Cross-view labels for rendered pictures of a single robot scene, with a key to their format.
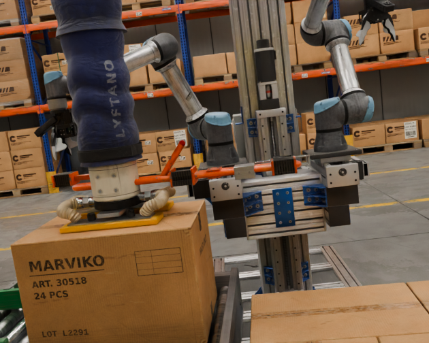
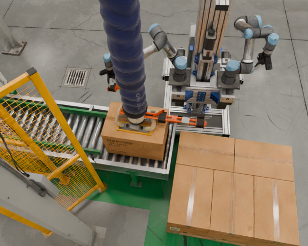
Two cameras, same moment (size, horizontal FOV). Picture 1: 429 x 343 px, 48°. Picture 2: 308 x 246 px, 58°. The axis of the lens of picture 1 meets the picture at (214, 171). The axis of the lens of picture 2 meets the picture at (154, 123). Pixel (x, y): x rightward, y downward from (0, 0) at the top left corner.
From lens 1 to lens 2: 1.96 m
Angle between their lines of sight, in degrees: 51
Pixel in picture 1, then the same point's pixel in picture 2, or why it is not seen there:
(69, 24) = (122, 85)
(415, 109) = not seen: outside the picture
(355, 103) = (245, 69)
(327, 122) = (230, 74)
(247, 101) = (197, 49)
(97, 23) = (134, 86)
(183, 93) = (166, 49)
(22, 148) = not seen: outside the picture
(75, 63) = (124, 94)
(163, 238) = (153, 144)
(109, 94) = (137, 102)
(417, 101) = not seen: outside the picture
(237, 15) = (202, 14)
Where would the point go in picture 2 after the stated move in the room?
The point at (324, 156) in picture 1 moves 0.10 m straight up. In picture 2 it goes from (223, 88) to (225, 82)
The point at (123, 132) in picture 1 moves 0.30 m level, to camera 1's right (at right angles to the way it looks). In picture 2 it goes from (141, 110) to (176, 111)
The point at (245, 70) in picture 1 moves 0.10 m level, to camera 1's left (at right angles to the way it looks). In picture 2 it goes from (199, 36) to (188, 36)
